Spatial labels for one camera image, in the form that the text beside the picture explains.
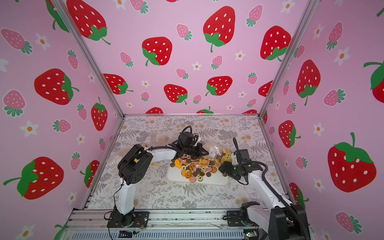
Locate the ziploc bag yellow duck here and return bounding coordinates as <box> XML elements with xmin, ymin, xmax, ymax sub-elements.
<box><xmin>142</xmin><ymin>132</ymin><xmax>170</xmax><ymax>149</ymax></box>

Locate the aluminium front rail frame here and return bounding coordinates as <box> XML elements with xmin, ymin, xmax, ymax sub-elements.
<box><xmin>55</xmin><ymin>209</ymin><xmax>268</xmax><ymax>240</ymax></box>

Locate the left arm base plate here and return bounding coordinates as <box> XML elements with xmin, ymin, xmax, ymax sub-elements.
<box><xmin>107</xmin><ymin>211</ymin><xmax>150</xmax><ymax>228</ymax></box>

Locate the white plastic tray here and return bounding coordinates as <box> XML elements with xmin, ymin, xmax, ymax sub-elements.
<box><xmin>167</xmin><ymin>155</ymin><xmax>229</xmax><ymax>186</ymax></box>

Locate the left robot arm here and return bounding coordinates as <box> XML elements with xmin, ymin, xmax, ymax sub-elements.
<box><xmin>116</xmin><ymin>137</ymin><xmax>209</xmax><ymax>216</ymax></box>

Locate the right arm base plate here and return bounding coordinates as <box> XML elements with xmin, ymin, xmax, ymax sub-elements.
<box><xmin>222</xmin><ymin>210</ymin><xmax>259</xmax><ymax>227</ymax></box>

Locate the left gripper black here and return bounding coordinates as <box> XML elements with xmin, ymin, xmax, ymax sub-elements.
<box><xmin>183</xmin><ymin>143</ymin><xmax>210</xmax><ymax>159</ymax></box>

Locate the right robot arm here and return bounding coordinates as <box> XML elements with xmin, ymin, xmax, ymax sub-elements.
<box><xmin>219</xmin><ymin>149</ymin><xmax>311</xmax><ymax>240</ymax></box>

